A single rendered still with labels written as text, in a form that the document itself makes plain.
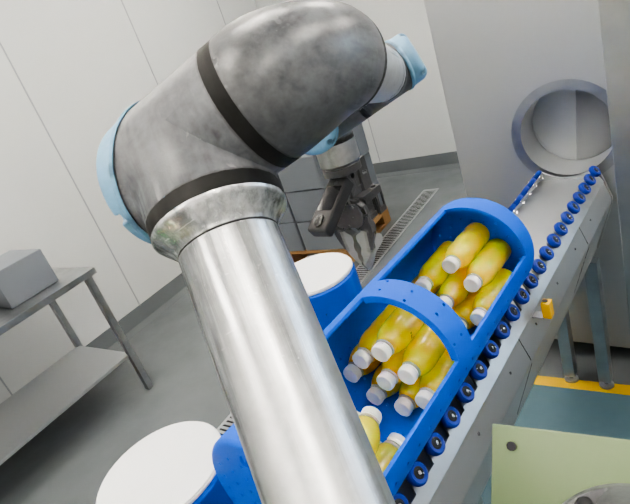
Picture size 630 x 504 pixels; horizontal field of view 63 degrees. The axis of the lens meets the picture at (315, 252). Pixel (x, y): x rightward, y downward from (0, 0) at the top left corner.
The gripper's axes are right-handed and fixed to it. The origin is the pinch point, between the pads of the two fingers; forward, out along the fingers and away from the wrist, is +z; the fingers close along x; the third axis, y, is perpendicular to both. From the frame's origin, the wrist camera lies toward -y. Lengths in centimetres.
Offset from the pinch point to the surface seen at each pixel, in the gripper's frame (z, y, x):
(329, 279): 27, 34, 45
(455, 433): 38.1, -2.0, -11.1
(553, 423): 130, 93, 7
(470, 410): 38.4, 5.2, -11.4
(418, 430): 22.2, -16.6, -14.3
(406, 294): 8.4, 3.5, -5.0
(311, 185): 59, 205, 201
